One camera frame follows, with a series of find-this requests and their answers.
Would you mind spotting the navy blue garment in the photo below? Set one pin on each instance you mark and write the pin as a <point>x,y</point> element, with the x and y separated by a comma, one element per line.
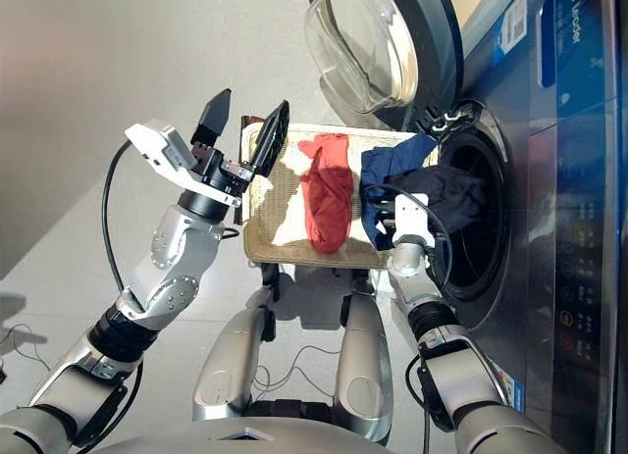
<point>392,160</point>

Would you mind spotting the orange garment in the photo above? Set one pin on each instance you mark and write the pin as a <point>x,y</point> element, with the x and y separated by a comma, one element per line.
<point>326,199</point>

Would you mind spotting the black garment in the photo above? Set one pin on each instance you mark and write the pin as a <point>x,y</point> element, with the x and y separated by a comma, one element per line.
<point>456,194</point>

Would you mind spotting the pale woven laundry basket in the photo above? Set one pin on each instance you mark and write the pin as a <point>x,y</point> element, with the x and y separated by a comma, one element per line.
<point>279,214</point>

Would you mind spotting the round glass washing machine door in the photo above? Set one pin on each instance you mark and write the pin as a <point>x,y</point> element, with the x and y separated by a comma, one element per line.
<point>373,47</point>

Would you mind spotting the grey washing machine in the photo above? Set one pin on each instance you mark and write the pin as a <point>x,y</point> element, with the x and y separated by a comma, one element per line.
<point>564,228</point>

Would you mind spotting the colourful energy label sticker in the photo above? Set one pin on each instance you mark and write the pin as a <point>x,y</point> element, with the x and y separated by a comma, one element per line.
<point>507,385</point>

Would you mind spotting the blue barcode sticker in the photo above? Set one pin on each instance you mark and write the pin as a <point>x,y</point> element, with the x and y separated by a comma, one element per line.
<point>512,30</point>

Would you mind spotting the silver robot torso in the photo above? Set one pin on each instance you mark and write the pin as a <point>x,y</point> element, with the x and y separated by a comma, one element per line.
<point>245,437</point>

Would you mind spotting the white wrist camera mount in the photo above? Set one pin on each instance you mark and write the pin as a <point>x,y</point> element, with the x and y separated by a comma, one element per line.
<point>157,147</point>
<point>414,218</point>

